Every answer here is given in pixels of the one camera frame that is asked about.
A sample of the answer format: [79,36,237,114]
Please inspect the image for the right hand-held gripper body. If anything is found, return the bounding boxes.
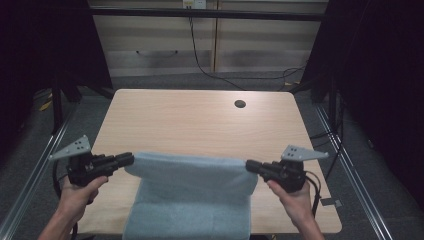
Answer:
[264,144,330,194]

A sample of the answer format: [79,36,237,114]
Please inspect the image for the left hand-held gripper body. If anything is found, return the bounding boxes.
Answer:
[48,134,117,188]

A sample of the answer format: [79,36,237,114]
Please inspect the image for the light blue towel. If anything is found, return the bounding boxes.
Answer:
[121,151,259,240]

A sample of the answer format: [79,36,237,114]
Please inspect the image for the person's right hand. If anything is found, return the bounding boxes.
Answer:
[266,179,316,222]

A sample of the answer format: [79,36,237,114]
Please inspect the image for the person's left hand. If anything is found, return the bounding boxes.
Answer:
[57,175,110,222]

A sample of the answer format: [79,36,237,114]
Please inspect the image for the grey tape strip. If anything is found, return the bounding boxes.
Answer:
[321,197,343,208]

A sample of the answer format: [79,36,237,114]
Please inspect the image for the black metal stand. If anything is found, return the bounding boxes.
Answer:
[50,77,65,136]

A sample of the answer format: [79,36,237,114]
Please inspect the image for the yellow floor tape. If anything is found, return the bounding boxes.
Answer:
[37,99,54,112]

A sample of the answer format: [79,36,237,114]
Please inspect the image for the black curtain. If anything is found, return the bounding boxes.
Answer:
[300,0,424,203]
[0,0,114,164]

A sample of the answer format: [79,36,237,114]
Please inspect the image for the black horizontal metal bar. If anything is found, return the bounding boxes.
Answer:
[89,7,327,22]

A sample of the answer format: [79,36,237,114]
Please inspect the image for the right hand-held gripper black cable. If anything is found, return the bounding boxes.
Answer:
[304,170,323,218]

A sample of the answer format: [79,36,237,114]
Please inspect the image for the black floor cables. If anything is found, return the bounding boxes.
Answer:
[309,95,347,181]

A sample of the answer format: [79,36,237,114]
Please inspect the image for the aluminium floor rail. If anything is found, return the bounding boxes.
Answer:
[0,99,80,240]
[314,103,396,240]

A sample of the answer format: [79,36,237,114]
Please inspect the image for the long black wall cable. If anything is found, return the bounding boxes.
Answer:
[187,16,307,92]

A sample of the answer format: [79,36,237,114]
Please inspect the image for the white wall outlet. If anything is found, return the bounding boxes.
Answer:
[181,0,208,10]

